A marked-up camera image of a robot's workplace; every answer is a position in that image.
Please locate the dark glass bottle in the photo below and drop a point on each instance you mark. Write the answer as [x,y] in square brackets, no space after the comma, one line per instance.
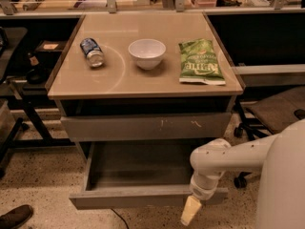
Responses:
[38,73]

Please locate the dark shoe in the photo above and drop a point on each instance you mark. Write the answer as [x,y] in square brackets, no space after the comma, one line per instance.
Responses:
[16,217]

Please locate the black office chair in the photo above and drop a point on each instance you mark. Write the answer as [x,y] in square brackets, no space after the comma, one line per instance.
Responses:
[275,123]

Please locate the grey top drawer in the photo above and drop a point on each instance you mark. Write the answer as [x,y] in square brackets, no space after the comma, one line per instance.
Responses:
[145,126]

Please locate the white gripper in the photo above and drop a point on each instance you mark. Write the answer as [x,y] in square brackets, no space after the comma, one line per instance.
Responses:
[199,192]

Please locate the black desk frame left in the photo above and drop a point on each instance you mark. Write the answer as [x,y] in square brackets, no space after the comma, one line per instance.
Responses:
[46,140]

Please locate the grey drawer cabinet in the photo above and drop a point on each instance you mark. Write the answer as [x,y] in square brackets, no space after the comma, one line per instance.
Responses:
[119,87]

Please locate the grey drawer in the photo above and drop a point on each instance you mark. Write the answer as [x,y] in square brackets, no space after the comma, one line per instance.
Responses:
[127,174]
[145,126]

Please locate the blue soda can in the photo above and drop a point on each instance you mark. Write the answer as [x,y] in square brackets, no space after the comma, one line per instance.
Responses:
[93,53]

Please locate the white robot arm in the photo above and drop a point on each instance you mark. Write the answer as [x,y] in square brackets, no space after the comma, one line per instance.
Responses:
[280,159]

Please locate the green chip bag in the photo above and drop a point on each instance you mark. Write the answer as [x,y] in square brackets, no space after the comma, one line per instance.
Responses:
[199,63]

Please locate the white bowl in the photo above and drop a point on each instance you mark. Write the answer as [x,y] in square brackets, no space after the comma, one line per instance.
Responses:
[147,53]

